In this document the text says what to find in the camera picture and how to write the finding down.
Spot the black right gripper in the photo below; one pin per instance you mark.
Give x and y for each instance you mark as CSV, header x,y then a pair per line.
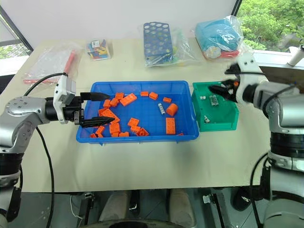
x,y
230,89

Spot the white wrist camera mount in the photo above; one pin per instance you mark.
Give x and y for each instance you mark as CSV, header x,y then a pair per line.
x,y
62,88
247,63

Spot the clear bag with red items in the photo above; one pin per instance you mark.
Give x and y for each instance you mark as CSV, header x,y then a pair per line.
x,y
47,64

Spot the orange cylinder block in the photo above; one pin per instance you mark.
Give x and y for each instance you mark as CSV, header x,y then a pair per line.
x,y
172,109

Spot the small metal bracket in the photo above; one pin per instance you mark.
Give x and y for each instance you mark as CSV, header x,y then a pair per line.
x,y
88,195
207,198

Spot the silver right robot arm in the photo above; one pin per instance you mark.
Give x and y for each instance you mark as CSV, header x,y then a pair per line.
x,y
282,104

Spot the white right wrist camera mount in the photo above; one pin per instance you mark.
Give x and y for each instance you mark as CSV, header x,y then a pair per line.
x,y
247,63

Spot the blue toy in plastic bag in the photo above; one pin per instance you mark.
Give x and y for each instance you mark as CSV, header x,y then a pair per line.
x,y
218,35

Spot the silver battery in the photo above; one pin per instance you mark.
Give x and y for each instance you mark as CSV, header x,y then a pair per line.
x,y
161,109
206,119
212,100
215,100
202,97

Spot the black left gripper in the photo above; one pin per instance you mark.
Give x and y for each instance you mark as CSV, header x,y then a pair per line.
x,y
72,111

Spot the white cylinder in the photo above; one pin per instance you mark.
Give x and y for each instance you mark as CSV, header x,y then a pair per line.
x,y
295,55

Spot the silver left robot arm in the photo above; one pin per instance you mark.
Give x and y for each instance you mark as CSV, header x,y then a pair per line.
x,y
22,111

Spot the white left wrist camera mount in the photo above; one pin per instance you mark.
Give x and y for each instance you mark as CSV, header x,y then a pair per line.
x,y
62,88

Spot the blue plastic bin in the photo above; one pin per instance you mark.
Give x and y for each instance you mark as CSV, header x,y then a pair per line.
x,y
147,114

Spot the small orange building brick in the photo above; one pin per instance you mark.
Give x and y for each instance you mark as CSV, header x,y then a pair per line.
x,y
167,100
124,134
153,95
144,93
100,130
142,132
93,135
135,129
115,128
133,122
114,102
119,95
107,103
115,134

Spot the large orange building brick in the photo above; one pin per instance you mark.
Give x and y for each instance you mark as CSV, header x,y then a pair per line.
x,y
107,112
170,126
128,99

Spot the clear box of colourful pieces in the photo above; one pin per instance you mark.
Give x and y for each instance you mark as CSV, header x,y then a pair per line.
x,y
99,50

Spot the blue perforated rack in bag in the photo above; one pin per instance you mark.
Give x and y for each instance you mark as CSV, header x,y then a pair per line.
x,y
183,47

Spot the blue rack with round holes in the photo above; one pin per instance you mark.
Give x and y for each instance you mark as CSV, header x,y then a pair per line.
x,y
156,42

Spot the green plastic bin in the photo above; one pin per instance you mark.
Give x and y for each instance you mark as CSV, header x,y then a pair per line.
x,y
221,116

